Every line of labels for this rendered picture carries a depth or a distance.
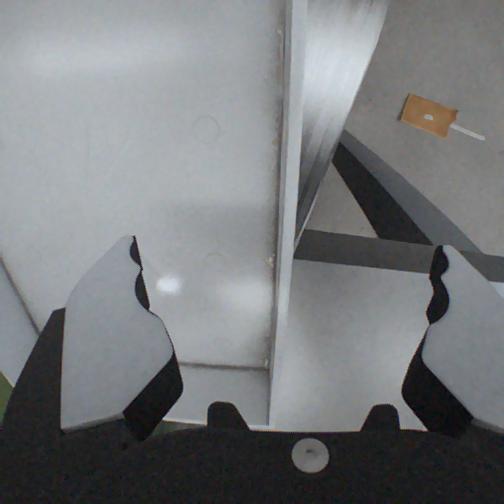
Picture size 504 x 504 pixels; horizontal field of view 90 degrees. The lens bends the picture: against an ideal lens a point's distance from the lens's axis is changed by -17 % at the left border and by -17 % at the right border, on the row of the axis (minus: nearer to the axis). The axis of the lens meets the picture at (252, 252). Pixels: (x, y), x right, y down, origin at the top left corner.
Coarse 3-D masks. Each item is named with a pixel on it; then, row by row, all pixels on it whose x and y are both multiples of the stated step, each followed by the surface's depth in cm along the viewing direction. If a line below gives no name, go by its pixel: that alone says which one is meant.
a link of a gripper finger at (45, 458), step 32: (64, 320) 7; (32, 352) 6; (32, 384) 5; (32, 416) 5; (0, 448) 4; (32, 448) 4; (64, 448) 4; (96, 448) 5; (0, 480) 4; (32, 480) 4; (64, 480) 4
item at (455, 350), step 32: (448, 256) 10; (448, 288) 8; (480, 288) 8; (448, 320) 7; (480, 320) 7; (416, 352) 7; (448, 352) 6; (480, 352) 6; (416, 384) 6; (448, 384) 6; (480, 384) 5; (416, 416) 6; (448, 416) 5; (480, 416) 5
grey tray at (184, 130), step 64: (0, 0) 10; (64, 0) 10; (128, 0) 10; (192, 0) 10; (256, 0) 10; (0, 64) 11; (64, 64) 11; (128, 64) 12; (192, 64) 12; (256, 64) 11; (0, 128) 13; (64, 128) 13; (128, 128) 13; (192, 128) 13; (256, 128) 13; (0, 192) 15; (64, 192) 15; (128, 192) 15; (192, 192) 15; (256, 192) 15; (0, 256) 18; (64, 256) 17; (192, 256) 17; (256, 256) 16; (0, 320) 18; (192, 320) 19; (256, 320) 19; (192, 384) 21; (256, 384) 21
